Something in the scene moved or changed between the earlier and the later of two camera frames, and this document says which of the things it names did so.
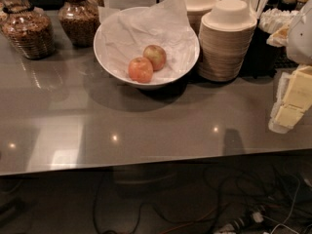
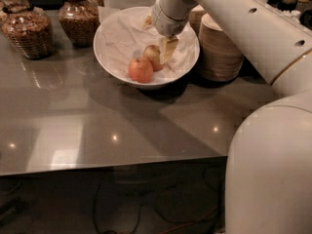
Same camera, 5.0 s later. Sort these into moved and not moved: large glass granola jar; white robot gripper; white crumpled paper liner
Moved: white robot gripper
Not moved: white crumpled paper liner; large glass granola jar
